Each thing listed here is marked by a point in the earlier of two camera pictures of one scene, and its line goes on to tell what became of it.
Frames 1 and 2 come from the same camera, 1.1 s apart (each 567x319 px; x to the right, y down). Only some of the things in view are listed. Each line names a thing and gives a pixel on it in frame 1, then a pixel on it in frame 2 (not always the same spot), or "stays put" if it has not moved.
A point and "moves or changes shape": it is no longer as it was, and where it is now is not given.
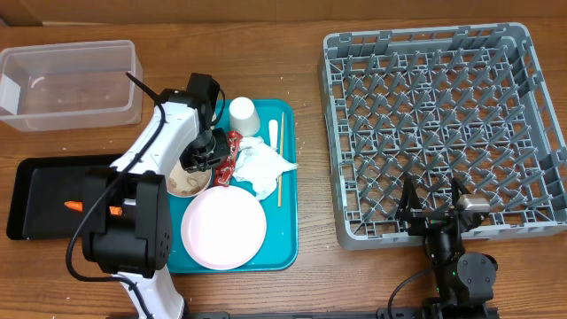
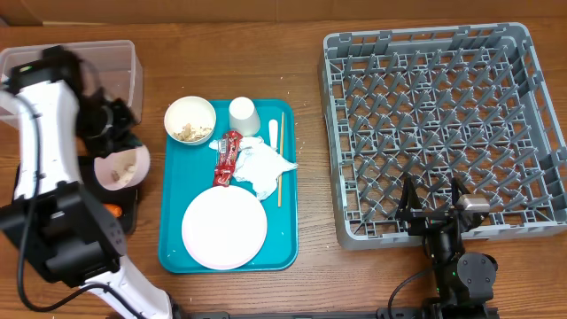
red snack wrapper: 222,174 stays put
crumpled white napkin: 260,165 stays put
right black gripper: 408,208 stays put
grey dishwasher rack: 436,105 stays put
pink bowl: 182,182 moves or changes shape
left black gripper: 221,147 -> 123,132
